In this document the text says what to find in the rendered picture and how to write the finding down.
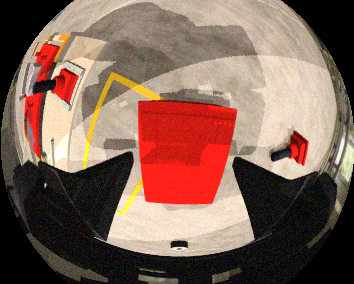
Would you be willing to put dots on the yellow rectangular outline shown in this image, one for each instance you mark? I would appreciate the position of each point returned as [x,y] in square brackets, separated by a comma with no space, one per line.
[136,87]

